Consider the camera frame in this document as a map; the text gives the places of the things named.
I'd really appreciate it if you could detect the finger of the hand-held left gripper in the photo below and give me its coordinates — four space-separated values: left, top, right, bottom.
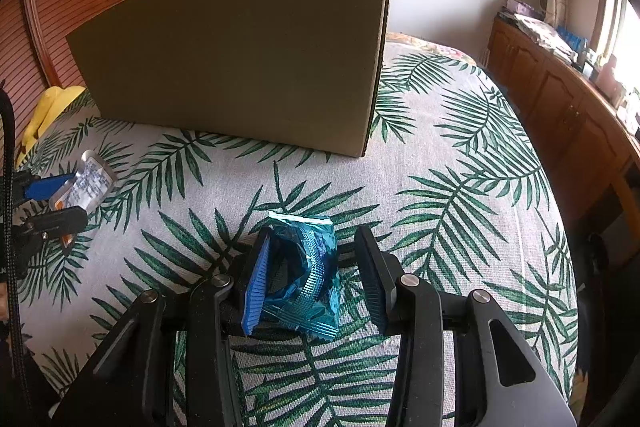
17 206 89 250
14 173 77 204

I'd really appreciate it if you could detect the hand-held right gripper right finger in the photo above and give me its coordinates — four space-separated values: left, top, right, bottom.
354 225 576 427

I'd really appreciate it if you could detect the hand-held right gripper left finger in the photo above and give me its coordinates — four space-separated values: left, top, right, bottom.
52 226 274 427

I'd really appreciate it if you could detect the silver packet with orange label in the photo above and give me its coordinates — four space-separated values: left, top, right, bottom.
48 150 119 249

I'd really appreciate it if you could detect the blue foil snack packet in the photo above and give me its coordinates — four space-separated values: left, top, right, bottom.
250 210 344 338

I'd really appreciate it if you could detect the brown cardboard box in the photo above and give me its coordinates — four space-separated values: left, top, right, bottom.
66 0 394 158

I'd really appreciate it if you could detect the leaf print bed sheet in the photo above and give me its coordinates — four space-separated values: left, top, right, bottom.
15 32 582 427

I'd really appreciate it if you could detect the wooden cabinet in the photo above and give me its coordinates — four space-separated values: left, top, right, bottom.
486 16 640 269

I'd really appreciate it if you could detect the pile of papers and packets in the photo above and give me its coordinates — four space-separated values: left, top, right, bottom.
499 0 576 58

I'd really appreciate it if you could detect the row of blue packets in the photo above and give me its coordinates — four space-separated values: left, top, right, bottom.
554 26 589 54

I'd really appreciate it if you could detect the window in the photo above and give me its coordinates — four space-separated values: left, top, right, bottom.
594 0 640 75

